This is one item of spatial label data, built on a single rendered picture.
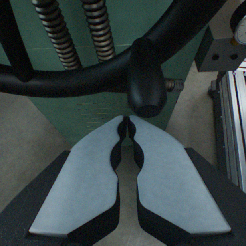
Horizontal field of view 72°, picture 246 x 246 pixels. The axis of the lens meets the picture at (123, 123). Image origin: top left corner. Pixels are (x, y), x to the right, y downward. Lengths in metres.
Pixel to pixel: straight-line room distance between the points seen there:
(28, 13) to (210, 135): 0.88
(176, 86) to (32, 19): 0.28
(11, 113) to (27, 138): 0.21
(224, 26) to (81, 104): 0.39
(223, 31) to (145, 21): 0.14
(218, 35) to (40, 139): 0.89
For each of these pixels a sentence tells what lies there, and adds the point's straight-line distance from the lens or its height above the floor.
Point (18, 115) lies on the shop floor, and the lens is 1.15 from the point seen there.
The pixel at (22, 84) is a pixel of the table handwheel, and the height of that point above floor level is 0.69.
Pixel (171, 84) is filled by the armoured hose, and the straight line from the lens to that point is 0.32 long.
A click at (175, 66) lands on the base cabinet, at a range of 0.43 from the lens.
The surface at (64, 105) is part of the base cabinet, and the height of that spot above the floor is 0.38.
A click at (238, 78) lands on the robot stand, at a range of 0.92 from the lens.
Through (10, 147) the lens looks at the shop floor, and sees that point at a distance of 1.07.
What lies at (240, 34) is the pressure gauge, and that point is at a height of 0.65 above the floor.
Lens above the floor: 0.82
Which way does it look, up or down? 62 degrees down
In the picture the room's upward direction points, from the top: 5 degrees counter-clockwise
